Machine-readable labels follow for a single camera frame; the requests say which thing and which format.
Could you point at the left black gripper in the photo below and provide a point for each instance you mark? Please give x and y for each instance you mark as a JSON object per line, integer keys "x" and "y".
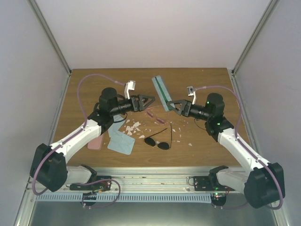
{"x": 140, "y": 107}

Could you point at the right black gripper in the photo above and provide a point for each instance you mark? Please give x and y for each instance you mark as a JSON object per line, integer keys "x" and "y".
{"x": 184, "y": 109}

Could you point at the pink tinted sunglasses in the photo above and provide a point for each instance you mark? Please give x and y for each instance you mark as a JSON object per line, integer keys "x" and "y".
{"x": 150, "y": 114}

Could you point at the teal glasses case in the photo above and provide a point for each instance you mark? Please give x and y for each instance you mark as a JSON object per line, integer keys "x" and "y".
{"x": 162, "y": 92}

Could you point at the black aviator sunglasses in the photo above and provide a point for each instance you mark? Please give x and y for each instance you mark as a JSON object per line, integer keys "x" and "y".
{"x": 163, "y": 145}

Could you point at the light blue cleaning cloth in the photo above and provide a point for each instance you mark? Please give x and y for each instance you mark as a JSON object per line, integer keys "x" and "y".
{"x": 120, "y": 142}

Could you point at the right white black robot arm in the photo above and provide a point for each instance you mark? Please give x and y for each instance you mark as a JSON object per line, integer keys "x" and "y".
{"x": 262, "y": 182}

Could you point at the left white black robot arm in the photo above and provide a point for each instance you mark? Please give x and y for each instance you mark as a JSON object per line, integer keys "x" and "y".
{"x": 49, "y": 165}

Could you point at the pink glasses case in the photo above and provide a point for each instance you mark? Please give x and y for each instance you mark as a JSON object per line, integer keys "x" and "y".
{"x": 96, "y": 143}

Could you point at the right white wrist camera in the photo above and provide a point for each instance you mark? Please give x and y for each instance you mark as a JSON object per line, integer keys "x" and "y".
{"x": 192, "y": 93}

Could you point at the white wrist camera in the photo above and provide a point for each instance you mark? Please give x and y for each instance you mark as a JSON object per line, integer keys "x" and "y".
{"x": 129, "y": 86}
{"x": 192, "y": 93}

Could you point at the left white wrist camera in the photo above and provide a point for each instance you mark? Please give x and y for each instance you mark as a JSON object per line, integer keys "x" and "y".
{"x": 129, "y": 86}

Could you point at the aluminium frame rail front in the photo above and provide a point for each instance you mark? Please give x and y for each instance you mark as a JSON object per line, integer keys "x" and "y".
{"x": 154, "y": 179}

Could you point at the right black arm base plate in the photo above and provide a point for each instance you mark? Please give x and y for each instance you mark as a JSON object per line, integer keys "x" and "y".
{"x": 202, "y": 183}

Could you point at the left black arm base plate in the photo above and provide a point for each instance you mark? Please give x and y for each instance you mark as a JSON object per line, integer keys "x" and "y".
{"x": 100, "y": 186}

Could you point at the grey slotted cable duct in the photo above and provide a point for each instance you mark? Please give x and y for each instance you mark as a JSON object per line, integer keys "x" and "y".
{"x": 126, "y": 197}

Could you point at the right aluminium frame post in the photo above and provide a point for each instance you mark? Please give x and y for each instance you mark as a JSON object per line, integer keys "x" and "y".
{"x": 255, "y": 34}

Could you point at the aluminium frame post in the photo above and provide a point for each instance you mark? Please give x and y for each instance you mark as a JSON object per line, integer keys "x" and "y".
{"x": 255, "y": 34}
{"x": 41, "y": 19}

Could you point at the left aluminium frame post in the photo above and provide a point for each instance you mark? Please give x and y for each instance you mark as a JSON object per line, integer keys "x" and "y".
{"x": 41, "y": 19}

